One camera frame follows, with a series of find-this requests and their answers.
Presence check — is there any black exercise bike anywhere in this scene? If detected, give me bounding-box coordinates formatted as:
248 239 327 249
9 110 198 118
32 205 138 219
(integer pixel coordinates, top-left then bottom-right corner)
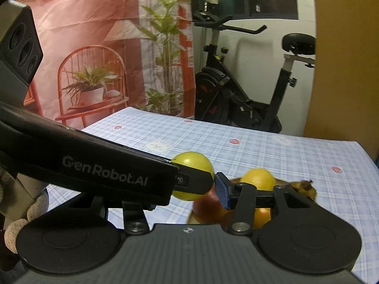
192 10 317 134

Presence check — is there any red apple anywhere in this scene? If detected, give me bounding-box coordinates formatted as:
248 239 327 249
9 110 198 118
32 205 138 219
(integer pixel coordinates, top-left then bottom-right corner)
192 189 238 226

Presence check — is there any small orange tangerine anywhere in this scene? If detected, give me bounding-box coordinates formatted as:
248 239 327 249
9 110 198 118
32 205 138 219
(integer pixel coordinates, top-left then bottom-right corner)
254 208 272 229

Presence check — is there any yellow lemon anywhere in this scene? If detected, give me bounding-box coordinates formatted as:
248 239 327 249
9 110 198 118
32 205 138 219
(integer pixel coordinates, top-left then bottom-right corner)
239 169 278 191

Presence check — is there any wooden door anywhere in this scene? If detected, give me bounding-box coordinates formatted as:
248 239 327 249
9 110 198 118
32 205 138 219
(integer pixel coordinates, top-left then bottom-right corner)
303 0 379 161

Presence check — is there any purple mangosteen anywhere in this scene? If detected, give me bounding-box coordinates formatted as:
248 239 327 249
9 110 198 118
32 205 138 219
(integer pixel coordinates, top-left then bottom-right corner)
289 179 317 202

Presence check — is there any person's left hand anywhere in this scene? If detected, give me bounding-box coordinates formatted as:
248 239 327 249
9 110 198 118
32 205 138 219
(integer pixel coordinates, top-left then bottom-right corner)
4 193 50 254

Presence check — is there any yellow-green apple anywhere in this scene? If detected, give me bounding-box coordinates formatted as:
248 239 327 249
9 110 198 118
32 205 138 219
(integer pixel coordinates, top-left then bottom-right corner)
171 151 215 202

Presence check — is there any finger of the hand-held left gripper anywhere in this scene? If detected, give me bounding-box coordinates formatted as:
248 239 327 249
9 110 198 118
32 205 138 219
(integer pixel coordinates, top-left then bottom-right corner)
172 160 214 196
63 193 157 234

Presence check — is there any blue plaid tablecloth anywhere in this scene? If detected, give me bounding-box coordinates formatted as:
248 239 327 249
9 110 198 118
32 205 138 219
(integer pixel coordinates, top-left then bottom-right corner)
47 106 379 283

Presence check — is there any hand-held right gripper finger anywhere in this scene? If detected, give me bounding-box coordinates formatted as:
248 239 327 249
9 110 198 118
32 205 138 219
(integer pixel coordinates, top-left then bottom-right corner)
214 172 326 234

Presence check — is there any pink printed wall tapestry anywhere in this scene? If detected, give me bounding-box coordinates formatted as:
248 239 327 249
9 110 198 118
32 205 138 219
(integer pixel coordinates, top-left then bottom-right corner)
0 0 196 129

